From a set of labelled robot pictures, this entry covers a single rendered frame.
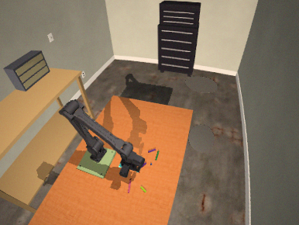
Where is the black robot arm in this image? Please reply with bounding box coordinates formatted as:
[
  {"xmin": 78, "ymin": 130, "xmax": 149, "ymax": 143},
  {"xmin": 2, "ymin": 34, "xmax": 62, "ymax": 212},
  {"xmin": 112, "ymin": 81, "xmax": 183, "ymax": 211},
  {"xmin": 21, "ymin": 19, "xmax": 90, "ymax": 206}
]
[{"xmin": 59, "ymin": 99, "xmax": 145, "ymax": 178}]

